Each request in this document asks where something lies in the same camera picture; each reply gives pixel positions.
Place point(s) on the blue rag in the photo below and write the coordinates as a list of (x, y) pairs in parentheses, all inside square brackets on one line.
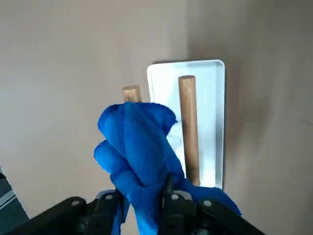
[(141, 147)]

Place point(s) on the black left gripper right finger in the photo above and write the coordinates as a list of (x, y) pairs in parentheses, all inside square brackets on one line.
[(190, 218)]

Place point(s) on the white rack with wooden rods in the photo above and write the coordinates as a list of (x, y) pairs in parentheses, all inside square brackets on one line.
[(207, 110)]

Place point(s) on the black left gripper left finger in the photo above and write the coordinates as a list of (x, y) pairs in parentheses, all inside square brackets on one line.
[(73, 215)]

